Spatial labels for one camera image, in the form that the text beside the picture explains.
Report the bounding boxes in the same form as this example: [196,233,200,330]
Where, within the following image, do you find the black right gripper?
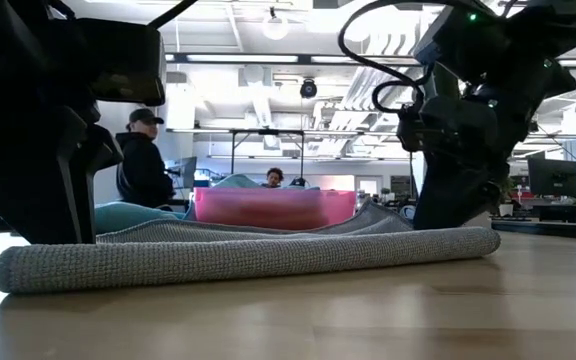
[397,57,576,231]

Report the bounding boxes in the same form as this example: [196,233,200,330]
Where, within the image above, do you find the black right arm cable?
[337,0,472,115]

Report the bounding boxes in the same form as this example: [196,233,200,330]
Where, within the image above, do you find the grey computer monitor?
[167,156,199,190]

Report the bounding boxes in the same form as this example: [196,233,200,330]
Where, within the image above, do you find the black computer monitor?
[526,157,576,201]

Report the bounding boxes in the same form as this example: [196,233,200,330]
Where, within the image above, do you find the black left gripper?
[0,0,124,245]

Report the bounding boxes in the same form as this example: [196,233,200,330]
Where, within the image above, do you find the grey microfiber towel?
[0,199,502,295]

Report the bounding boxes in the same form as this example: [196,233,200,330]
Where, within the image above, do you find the long ceiling light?
[185,53,300,64]

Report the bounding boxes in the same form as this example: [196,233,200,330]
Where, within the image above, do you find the person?
[115,108,177,209]
[265,167,286,190]

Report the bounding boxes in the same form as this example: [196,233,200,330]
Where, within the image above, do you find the small potted plant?
[498,177,518,218]

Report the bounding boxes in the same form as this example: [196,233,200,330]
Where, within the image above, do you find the black folding table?
[229,128,306,187]

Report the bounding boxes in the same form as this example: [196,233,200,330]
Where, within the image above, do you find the pink plastic tray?
[192,186,358,232]

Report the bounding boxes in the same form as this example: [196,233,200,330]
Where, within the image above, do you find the round white ceiling lamp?
[261,7,290,41]

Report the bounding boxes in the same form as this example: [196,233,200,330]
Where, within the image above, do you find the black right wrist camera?
[412,4,512,84]

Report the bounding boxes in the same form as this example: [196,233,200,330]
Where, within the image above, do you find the black round ceiling camera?
[299,78,319,100]

